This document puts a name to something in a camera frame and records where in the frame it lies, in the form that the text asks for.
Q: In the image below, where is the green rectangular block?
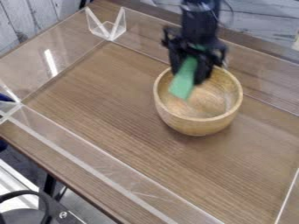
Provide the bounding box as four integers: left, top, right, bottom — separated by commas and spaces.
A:
168, 45, 204, 100

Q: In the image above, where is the black cable loop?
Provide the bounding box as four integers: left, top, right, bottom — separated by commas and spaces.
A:
0, 190, 55, 224

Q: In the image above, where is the grey metal base plate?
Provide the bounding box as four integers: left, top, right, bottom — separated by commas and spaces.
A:
40, 192, 87, 224

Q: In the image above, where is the clear acrylic corner bracket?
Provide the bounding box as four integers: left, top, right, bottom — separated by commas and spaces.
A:
84, 7, 127, 42

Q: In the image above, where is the brown wooden bowl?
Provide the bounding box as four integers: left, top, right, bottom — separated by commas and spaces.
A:
154, 67, 243, 137

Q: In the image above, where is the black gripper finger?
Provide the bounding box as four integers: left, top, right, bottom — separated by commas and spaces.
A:
194, 55, 214, 85
170, 48, 186, 74

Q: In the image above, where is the blue object at left edge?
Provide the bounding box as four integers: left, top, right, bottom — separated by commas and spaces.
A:
0, 93, 15, 102

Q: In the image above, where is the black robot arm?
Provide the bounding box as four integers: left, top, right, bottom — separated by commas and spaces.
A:
162, 0, 228, 85

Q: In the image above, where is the black table leg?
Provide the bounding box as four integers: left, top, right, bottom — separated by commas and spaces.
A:
43, 174, 58, 197

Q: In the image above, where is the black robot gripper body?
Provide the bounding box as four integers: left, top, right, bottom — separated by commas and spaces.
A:
162, 5, 228, 67

